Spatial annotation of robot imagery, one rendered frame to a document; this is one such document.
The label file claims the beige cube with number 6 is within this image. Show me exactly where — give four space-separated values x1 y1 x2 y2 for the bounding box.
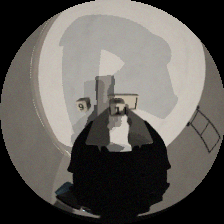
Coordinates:
75 97 91 112

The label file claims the beige cube with digit 1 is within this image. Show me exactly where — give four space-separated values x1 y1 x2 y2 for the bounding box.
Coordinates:
110 99 125 116

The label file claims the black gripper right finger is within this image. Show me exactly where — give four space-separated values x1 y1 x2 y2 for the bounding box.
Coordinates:
124 107 171 170

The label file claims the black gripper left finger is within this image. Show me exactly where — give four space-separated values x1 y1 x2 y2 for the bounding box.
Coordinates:
67 107 111 173

